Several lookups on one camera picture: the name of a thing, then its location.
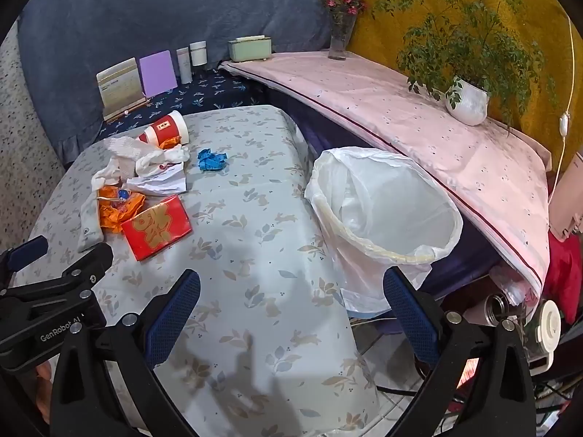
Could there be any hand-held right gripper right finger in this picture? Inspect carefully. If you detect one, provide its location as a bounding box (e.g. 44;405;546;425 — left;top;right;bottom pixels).
383;265;537;437

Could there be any beige book box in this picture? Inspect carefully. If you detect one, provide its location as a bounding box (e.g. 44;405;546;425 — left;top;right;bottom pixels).
96;58;147;121

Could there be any white crumpled paper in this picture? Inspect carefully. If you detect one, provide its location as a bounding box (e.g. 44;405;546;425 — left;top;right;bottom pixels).
125;161;188;196

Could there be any white knit glove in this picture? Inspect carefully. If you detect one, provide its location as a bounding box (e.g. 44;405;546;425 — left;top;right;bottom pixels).
91;138;191;192

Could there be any red and gold packet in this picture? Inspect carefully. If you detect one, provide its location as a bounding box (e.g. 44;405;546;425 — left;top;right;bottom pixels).
120;194;194;262

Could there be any floral grey tablecloth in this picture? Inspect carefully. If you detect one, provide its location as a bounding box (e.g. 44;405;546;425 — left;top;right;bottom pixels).
13;105;381;433

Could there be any white cable with switch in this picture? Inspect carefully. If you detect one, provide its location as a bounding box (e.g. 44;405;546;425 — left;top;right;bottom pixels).
549;16;575;205

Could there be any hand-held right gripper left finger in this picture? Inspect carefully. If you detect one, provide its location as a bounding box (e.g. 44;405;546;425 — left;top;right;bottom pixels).
49;268;201;437

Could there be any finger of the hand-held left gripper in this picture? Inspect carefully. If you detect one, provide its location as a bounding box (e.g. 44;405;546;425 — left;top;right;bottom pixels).
0;242;114;325
0;235;49;283

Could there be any navy leaf print cloth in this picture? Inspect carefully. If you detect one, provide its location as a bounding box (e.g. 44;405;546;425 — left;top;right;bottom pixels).
98;68;267;139

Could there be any white bottle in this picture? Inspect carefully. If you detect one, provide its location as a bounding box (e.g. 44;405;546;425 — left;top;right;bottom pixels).
176;47;193;84

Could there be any blue hanging cloth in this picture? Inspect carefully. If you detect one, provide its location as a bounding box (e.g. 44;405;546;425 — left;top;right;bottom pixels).
16;0;360;165

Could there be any red paper cup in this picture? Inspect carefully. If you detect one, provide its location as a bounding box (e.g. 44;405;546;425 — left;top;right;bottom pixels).
139;110;189;150

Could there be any red cloth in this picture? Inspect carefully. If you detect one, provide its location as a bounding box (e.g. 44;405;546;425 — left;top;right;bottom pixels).
544;230;583;312

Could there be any purple card box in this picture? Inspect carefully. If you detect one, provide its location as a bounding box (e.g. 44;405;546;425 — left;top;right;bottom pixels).
139;50;178;99

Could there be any blue crumpled wrapper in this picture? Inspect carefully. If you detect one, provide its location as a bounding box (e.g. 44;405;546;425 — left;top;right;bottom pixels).
197;148;229;174

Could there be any beige appliance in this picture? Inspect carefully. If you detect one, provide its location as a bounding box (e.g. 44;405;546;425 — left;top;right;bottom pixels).
549;150;583;240

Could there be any glass vase with flowers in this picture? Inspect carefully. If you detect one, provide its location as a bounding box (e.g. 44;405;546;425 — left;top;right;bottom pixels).
317;0;367;61

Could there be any pink blanket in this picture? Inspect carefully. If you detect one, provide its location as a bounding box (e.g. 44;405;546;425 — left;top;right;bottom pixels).
219;50;554;301

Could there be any potted green plant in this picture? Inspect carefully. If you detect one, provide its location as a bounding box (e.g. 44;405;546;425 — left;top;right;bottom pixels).
371;0;559;127

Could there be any bin with white liner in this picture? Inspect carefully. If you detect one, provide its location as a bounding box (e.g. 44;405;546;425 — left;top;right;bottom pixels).
304;146;464;315

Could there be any yellow hanging cloth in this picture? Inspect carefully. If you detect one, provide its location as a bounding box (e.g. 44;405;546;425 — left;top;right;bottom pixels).
348;0;583;169

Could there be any pale green box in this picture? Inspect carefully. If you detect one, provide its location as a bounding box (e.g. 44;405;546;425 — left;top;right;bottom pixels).
228;35;273;63

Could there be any orange snack wrapper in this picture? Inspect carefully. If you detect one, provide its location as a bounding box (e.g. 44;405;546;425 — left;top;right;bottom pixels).
97;184;147;234

